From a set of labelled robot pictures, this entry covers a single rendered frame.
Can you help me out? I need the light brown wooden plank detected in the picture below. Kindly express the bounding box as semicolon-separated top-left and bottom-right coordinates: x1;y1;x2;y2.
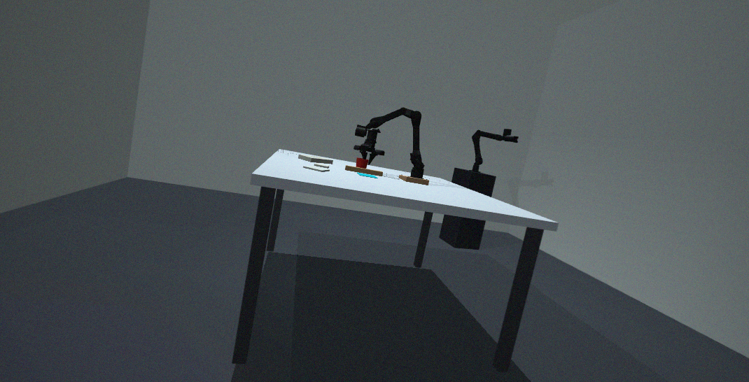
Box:
345;165;383;176

